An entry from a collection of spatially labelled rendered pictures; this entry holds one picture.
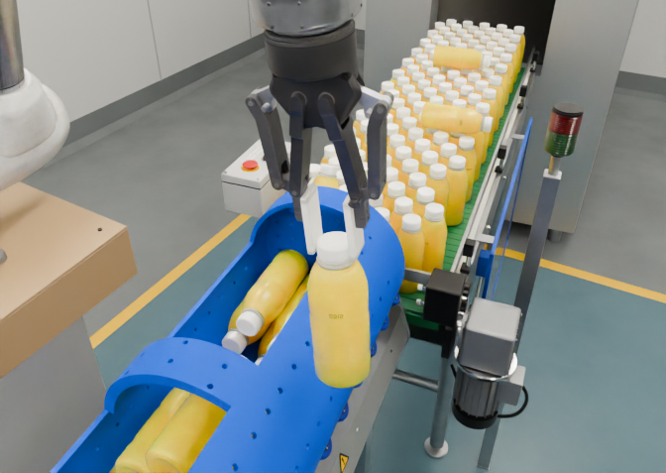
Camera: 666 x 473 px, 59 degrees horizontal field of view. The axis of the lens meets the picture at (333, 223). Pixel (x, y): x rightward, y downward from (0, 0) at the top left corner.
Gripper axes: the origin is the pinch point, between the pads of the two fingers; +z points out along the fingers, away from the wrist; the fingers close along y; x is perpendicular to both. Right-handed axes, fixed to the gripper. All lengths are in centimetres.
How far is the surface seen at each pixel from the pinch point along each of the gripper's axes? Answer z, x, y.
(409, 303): 56, 47, -4
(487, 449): 138, 71, 13
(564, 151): 32, 76, 24
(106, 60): 92, 264, -259
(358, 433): 56, 14, -6
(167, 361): 17.9, -7.5, -20.3
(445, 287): 46, 43, 4
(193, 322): 31.3, 10.1, -30.5
